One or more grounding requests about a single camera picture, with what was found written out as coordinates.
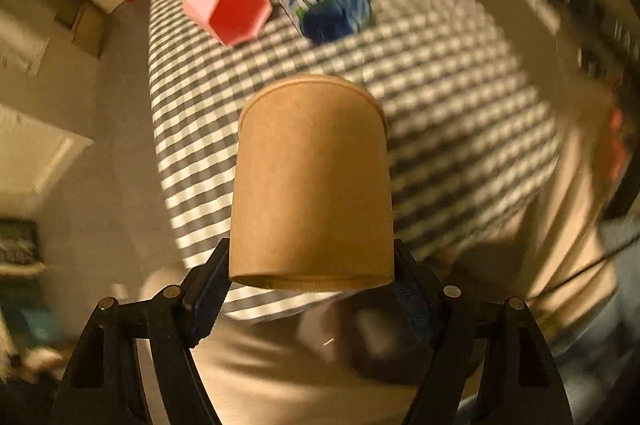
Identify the brown kraft paper cup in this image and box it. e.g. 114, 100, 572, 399
230, 75, 394, 292

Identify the grey white checkered tablecloth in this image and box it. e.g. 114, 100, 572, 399
149, 0, 560, 268

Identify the pink hexagonal cup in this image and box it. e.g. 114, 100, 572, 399
181, 0, 272, 47

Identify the white louvered closet door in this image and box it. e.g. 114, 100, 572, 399
0, 105, 93, 218

